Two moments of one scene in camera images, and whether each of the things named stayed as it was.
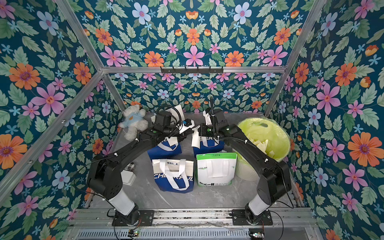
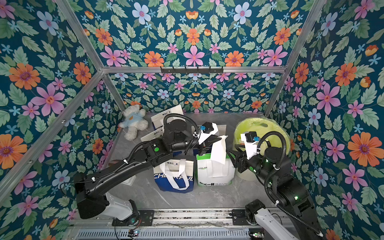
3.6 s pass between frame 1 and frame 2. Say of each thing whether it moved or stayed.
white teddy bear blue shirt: stayed
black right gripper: moved
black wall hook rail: stayed
